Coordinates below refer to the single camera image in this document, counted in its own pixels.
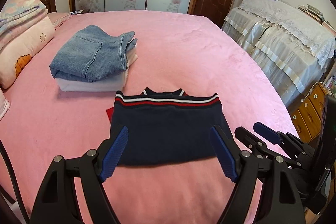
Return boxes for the lace covered furniture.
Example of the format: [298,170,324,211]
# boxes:
[222,0,335,106]

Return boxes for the dark wooden headboard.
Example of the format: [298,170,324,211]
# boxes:
[40,0,57,13]

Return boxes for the folded blue jeans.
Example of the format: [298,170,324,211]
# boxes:
[50,25,137,83]

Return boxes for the pink cartoon pillow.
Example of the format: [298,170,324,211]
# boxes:
[0,16,55,89]

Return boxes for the navy red varsity jacket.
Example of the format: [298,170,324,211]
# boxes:
[106,88,232,166]

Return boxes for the pink bed blanket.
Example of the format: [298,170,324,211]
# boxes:
[1,10,296,223]

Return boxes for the stack of books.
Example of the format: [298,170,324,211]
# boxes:
[297,4,335,34]

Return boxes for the folded white garment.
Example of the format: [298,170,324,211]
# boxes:
[56,69,129,92]

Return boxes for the folded floral quilt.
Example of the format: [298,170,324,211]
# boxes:
[1,0,48,49]

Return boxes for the folded beige garment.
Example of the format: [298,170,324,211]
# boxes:
[126,46,138,69]

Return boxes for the wooden drawer chest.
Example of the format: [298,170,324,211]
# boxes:
[290,82,330,143]

